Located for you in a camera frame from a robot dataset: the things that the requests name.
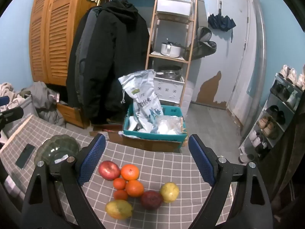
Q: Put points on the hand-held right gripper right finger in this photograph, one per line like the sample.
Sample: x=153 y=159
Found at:
x=200 y=159

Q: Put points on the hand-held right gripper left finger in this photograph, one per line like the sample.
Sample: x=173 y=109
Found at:
x=91 y=159

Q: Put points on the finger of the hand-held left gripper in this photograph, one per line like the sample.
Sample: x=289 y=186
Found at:
x=12 y=115
x=3 y=100

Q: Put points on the small tangerine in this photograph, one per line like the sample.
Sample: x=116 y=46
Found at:
x=119 y=183
x=120 y=195

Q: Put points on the green glass plate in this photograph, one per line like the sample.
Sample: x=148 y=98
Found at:
x=57 y=148

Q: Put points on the orange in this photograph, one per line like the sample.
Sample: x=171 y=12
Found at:
x=134 y=188
x=129 y=172

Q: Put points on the yellow round fruit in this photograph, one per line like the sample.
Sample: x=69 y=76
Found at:
x=169 y=192

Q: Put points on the green yellow mango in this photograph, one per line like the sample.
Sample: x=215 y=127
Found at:
x=119 y=209

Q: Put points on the dark red apple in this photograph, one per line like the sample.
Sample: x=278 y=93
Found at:
x=151 y=199

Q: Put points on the grey clothes pile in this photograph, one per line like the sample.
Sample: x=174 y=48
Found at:
x=45 y=100

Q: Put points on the dark smartphone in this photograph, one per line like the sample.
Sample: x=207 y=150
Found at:
x=25 y=156

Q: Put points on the grey checked tablecloth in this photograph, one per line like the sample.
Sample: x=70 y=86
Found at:
x=154 y=167

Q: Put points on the clear plastic bag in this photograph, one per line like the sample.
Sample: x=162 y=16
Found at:
x=169 y=124

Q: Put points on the wooden drawer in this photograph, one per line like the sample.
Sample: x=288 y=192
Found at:
x=71 y=114

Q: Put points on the white plastic basket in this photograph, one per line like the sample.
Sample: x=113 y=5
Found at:
x=169 y=89

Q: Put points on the wooden louvered wardrobe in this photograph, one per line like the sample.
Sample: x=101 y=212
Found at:
x=54 y=40

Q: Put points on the white printed rice bag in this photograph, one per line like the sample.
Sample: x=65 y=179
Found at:
x=143 y=95

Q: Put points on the dark grey hanging jacket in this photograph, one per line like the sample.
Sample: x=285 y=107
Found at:
x=82 y=62

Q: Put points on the dark brown curtain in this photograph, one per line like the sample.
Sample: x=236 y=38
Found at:
x=290 y=159

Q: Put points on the steel steamer pot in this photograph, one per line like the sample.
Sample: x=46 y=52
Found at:
x=170 y=74

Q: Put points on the black hanging coat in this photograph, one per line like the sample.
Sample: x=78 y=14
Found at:
x=107 y=64

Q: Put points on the pale blue door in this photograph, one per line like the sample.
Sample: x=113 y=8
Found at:
x=228 y=59

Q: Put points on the wooden shelf rack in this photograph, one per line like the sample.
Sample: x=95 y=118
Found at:
x=164 y=57

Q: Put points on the olive green hanging jacket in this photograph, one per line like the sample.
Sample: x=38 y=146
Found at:
x=202 y=45

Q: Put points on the grey metal pipe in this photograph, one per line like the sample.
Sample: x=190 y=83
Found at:
x=261 y=52

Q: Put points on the dark blue umbrella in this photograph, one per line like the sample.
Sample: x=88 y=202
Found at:
x=220 y=21

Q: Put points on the white storage box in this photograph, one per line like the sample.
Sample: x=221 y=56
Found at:
x=174 y=7

